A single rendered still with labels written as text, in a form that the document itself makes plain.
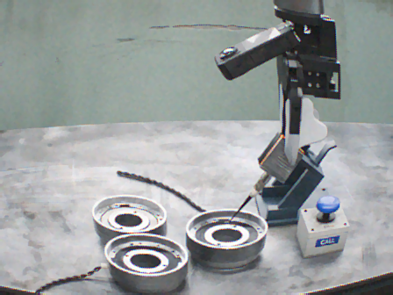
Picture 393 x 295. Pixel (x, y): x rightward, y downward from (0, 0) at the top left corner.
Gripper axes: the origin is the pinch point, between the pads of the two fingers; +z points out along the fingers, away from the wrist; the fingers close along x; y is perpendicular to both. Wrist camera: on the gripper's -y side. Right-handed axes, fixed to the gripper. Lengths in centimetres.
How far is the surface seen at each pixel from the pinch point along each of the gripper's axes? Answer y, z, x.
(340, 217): 9.3, 8.7, -4.3
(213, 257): -9.3, 10.8, -8.4
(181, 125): -12.2, 13.0, 40.5
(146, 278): -17.7, 9.6, -15.6
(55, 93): -62, 43, 154
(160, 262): -15.9, 10.5, -10.0
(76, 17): -54, 9, 155
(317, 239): 5.1, 10.0, -7.5
